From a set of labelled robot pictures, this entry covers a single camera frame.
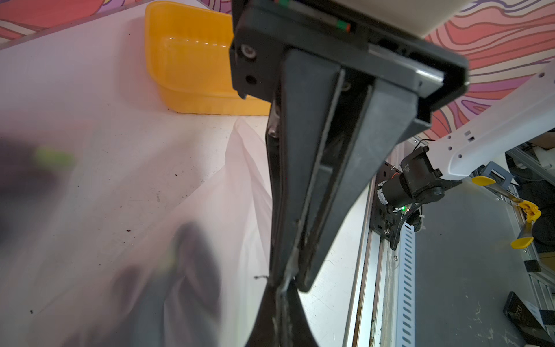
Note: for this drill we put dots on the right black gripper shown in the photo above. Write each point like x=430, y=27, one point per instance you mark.
x=310, y=87

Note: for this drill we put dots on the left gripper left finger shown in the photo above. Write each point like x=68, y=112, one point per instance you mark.
x=266, y=330

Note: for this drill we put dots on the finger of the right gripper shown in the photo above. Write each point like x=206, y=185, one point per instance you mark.
x=379, y=118

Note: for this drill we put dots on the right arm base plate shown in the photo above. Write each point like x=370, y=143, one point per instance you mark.
x=384, y=220

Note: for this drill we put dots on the yellow plastic tray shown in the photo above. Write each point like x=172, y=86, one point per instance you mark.
x=187, y=56

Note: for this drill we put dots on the yellow handled tool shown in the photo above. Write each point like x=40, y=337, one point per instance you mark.
x=530, y=211

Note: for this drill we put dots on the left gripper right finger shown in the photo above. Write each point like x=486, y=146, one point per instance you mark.
x=295, y=330

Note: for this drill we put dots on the eggplant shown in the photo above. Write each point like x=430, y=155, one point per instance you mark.
x=181, y=303
x=30, y=174

